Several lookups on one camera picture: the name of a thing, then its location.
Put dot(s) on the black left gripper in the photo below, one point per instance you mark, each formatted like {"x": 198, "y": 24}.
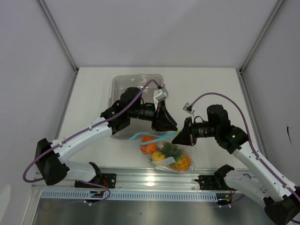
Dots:
{"x": 162, "y": 121}

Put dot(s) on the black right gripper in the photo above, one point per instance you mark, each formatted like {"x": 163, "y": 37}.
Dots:
{"x": 187, "y": 136}

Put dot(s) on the toy pineapple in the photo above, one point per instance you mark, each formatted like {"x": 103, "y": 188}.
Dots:
{"x": 182, "y": 162}

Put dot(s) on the clear zip top bag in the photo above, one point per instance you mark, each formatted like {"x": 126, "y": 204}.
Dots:
{"x": 164, "y": 164}

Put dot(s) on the orange toy pumpkin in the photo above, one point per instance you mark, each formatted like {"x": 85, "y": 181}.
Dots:
{"x": 149, "y": 148}

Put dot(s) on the yellow toy lemon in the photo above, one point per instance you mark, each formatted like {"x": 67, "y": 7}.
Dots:
{"x": 157, "y": 156}

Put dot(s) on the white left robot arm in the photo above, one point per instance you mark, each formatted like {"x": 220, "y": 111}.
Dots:
{"x": 53, "y": 158}

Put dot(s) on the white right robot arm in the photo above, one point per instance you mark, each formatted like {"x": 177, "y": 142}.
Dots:
{"x": 279, "y": 196}

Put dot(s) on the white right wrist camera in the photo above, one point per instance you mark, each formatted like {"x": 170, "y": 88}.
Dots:
{"x": 189, "y": 109}

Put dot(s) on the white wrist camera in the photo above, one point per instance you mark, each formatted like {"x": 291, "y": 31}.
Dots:
{"x": 160, "y": 95}
{"x": 189, "y": 109}

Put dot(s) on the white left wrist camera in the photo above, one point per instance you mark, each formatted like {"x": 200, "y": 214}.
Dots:
{"x": 160, "y": 95}

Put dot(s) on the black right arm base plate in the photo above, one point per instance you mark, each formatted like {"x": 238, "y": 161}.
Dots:
{"x": 212, "y": 182}

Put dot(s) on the aluminium table edge rail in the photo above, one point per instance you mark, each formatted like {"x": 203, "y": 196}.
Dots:
{"x": 149, "y": 179}

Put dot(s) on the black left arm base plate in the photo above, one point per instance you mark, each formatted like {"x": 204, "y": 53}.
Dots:
{"x": 107, "y": 180}

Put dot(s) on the white slotted cable duct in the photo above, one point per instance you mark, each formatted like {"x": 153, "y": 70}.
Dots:
{"x": 130, "y": 195}

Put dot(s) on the left aluminium frame post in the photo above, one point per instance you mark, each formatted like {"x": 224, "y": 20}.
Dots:
{"x": 57, "y": 34}

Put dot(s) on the aluminium frame post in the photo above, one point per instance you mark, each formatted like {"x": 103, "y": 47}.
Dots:
{"x": 270, "y": 21}
{"x": 57, "y": 34}

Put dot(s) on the right aluminium frame post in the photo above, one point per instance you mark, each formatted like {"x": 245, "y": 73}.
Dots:
{"x": 270, "y": 21}

